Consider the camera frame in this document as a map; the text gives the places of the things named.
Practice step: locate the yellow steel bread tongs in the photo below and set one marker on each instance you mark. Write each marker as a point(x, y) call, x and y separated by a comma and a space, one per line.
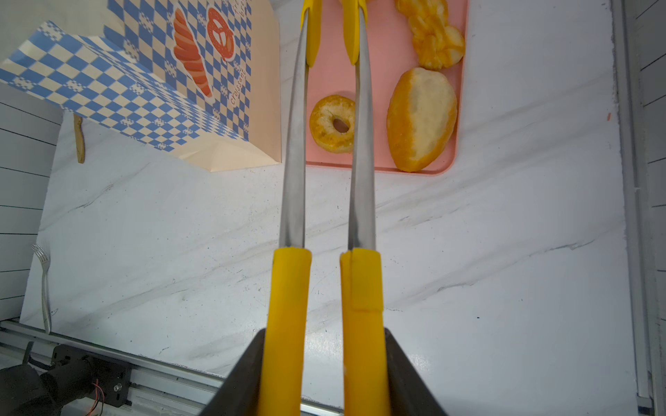
point(366, 387)

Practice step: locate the checkered paper bag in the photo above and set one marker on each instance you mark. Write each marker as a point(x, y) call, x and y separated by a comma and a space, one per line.
point(195, 79)

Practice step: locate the ring bagel bread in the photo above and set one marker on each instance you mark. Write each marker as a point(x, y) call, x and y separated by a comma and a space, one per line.
point(332, 124)

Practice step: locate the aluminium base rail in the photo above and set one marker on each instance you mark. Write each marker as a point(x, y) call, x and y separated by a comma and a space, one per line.
point(157, 388)

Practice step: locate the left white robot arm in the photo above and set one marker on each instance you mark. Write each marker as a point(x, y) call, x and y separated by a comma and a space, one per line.
point(45, 388)

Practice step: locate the silver fork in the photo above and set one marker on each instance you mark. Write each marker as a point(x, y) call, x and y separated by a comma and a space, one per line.
point(45, 264)

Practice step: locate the wooden butter knife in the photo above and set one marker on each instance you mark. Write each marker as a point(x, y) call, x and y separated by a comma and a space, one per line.
point(80, 140)

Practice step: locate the pink plastic tray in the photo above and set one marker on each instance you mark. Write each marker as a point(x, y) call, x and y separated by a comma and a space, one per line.
point(391, 54)

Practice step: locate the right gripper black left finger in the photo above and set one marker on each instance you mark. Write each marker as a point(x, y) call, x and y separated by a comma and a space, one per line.
point(238, 394)

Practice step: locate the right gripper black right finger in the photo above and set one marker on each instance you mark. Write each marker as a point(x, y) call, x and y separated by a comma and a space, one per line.
point(409, 395)

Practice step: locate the large oval bread loaf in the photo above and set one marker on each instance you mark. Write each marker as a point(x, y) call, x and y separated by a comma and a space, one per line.
point(421, 119)

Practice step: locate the braided twisted bread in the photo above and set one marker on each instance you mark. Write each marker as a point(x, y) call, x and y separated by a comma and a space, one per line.
point(437, 44)

